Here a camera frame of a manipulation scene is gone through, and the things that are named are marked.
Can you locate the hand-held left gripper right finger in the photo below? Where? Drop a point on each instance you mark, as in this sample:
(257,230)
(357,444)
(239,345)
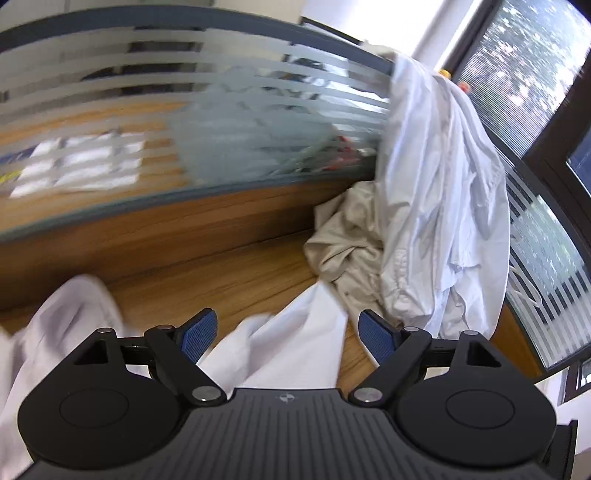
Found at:
(376,339)

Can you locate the blue yellow booklet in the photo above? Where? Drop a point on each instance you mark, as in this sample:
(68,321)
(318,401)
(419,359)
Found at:
(9,177)

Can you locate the beige crumpled garment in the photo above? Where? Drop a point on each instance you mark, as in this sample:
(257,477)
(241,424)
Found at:
(341,249)

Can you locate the red plastic packaging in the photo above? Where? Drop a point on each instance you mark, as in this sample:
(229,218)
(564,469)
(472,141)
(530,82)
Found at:
(351,152)

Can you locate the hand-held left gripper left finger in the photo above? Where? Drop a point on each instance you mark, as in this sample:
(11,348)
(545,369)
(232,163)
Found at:
(201,337)

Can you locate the crumpled white shirt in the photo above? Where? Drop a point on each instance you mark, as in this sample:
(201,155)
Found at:
(438,184)

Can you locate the dark framed window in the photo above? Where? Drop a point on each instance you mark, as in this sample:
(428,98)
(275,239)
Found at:
(517,69)

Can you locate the small orange toy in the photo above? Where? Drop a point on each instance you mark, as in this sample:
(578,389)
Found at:
(463,87)

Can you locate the white collared dress shirt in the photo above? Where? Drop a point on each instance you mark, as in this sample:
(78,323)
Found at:
(286,341)

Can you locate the white paper sheets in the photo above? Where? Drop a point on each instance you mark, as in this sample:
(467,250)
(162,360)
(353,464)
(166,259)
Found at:
(92,161)

